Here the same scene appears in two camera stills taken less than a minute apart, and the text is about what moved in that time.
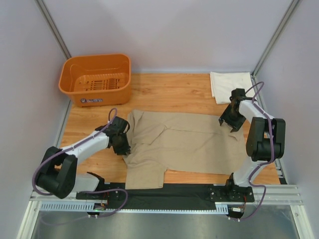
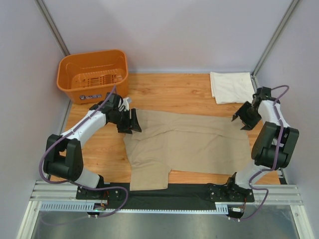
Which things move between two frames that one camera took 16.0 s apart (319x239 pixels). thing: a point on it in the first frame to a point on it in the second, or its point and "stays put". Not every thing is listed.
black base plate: [172, 196] stays put
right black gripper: [236, 125] to [248, 124]
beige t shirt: [159, 142] stays put
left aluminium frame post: [54, 28] stays put
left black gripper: [125, 148] to [128, 125]
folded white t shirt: [223, 83] stays put
